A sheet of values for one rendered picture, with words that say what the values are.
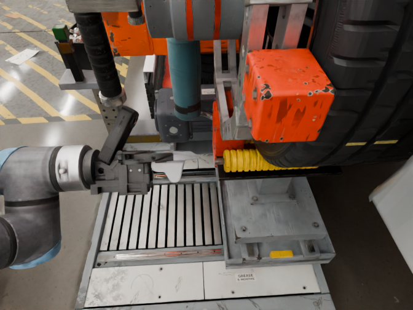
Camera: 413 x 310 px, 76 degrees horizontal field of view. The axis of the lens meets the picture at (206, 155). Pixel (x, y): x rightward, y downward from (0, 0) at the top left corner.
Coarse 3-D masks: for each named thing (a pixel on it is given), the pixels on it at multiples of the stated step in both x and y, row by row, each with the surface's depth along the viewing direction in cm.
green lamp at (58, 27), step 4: (56, 24) 91; (60, 24) 90; (64, 24) 90; (52, 28) 88; (56, 28) 88; (60, 28) 88; (64, 28) 89; (56, 32) 89; (60, 32) 89; (64, 32) 89; (68, 32) 92; (56, 36) 90; (60, 36) 90; (64, 36) 90; (68, 36) 92
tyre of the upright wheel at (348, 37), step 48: (336, 0) 27; (384, 0) 24; (240, 48) 80; (336, 48) 27; (384, 48) 26; (336, 96) 30; (384, 96) 30; (288, 144) 42; (336, 144) 37; (384, 144) 38
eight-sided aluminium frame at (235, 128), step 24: (264, 0) 27; (288, 0) 27; (312, 0) 27; (264, 24) 29; (288, 24) 29; (216, 48) 75; (288, 48) 31; (216, 72) 75; (240, 72) 36; (216, 96) 75; (240, 96) 37; (240, 120) 39
